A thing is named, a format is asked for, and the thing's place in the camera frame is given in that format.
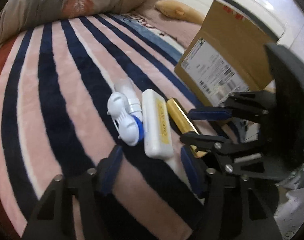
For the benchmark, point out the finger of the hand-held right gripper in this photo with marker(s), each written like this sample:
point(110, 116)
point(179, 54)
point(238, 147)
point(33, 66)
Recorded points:
point(207, 113)
point(204, 140)

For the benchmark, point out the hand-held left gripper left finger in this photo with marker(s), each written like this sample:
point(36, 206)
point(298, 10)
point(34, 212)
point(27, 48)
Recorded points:
point(111, 165)

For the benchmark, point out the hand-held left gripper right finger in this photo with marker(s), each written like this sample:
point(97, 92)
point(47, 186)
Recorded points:
point(189, 167)

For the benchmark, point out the gold rectangular box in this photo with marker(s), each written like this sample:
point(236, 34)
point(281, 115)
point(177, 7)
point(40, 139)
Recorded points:
point(182, 118)

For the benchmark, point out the white rectangular plastic case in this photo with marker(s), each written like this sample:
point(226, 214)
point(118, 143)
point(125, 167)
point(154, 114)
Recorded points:
point(156, 125)

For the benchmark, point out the white and blue plastic toy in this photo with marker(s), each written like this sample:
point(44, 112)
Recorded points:
point(127, 115)

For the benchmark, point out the cardboard box with shipping label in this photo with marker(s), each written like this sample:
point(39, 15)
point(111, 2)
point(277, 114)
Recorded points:
point(224, 60)

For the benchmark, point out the striped pink and navy blanket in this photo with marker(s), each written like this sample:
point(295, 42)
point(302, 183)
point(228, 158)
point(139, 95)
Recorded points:
point(74, 100)

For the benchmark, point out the pink printed bed sheet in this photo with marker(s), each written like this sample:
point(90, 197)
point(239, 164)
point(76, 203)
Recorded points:
point(164, 25)

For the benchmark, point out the yellow plush toy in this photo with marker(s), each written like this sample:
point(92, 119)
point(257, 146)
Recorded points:
point(179, 8)

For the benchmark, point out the grey and pink pillow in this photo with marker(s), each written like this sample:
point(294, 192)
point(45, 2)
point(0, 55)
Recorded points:
point(64, 5)

